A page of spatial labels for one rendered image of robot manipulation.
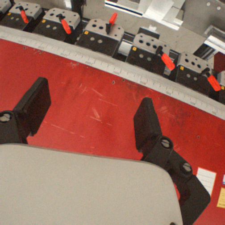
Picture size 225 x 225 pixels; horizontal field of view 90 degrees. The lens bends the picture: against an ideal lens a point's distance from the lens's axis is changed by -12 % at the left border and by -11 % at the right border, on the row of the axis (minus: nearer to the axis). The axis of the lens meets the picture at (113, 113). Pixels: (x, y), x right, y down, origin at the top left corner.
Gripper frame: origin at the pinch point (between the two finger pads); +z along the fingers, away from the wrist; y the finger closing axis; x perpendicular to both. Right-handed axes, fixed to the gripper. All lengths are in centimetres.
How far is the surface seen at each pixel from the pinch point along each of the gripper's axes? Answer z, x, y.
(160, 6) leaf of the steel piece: 62, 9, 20
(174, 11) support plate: 60, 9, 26
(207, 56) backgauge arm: 77, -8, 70
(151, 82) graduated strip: 30.6, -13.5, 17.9
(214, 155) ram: 10, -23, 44
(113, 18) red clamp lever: 49.3, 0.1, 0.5
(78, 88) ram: 26.2, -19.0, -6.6
